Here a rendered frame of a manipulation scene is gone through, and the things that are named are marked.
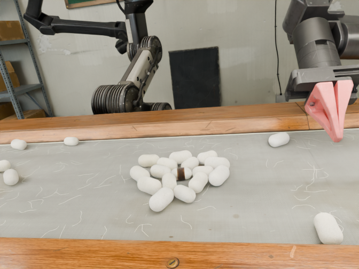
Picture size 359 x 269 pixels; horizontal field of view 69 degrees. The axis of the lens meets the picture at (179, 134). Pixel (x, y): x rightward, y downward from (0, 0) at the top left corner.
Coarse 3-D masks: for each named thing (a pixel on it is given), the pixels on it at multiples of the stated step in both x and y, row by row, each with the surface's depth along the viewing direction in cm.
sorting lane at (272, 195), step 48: (48, 144) 58; (96, 144) 55; (144, 144) 52; (192, 144) 50; (240, 144) 48; (288, 144) 46; (336, 144) 44; (0, 192) 41; (48, 192) 40; (96, 192) 38; (144, 192) 37; (240, 192) 34; (288, 192) 33; (336, 192) 32; (192, 240) 28; (240, 240) 27; (288, 240) 26
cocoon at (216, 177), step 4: (216, 168) 37; (220, 168) 36; (224, 168) 37; (212, 172) 36; (216, 172) 36; (220, 172) 36; (224, 172) 36; (228, 172) 37; (212, 176) 35; (216, 176) 35; (220, 176) 35; (224, 176) 36; (228, 176) 37; (212, 180) 35; (216, 180) 35; (220, 180) 35; (224, 180) 36; (212, 184) 36; (216, 184) 35; (220, 184) 36
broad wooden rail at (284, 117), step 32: (0, 128) 65; (32, 128) 62; (64, 128) 60; (96, 128) 58; (128, 128) 57; (160, 128) 55; (192, 128) 54; (224, 128) 53; (256, 128) 52; (288, 128) 50; (320, 128) 49; (352, 128) 48
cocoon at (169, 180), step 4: (164, 176) 37; (168, 176) 36; (172, 176) 36; (164, 180) 36; (168, 180) 35; (172, 180) 35; (164, 184) 35; (168, 184) 35; (172, 184) 35; (176, 184) 35; (172, 188) 35
